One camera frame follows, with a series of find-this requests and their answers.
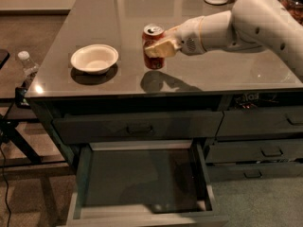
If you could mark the middle right drawer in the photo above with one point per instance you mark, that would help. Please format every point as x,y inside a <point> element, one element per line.
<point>262,150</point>

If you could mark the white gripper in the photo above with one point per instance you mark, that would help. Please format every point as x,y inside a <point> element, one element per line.
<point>187,36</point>

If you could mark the white paper bowl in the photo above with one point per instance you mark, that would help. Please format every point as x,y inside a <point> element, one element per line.
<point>94,59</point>

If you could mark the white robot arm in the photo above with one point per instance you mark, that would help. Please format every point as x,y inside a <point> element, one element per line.
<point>248,26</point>

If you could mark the open middle drawer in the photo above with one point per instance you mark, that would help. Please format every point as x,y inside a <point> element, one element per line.
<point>143,184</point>

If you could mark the glass jar of snacks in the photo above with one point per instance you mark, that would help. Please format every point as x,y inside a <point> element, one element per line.
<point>295,8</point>

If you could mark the clear plastic water bottle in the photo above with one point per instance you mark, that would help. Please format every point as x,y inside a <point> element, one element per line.
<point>30,67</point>

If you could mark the dark grey cabinet counter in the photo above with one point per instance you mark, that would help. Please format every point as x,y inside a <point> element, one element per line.
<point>199,83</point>

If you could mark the closed top left drawer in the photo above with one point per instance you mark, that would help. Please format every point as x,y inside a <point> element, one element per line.
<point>92,128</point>

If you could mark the black side table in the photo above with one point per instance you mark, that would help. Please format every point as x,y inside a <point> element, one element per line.
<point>19,111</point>

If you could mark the red coke can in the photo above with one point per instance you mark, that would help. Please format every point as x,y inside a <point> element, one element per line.
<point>151,34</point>

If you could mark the chip bag in drawer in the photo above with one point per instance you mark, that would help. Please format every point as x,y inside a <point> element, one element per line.
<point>246,101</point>

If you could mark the top right drawer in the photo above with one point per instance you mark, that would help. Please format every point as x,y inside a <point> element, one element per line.
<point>261,121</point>

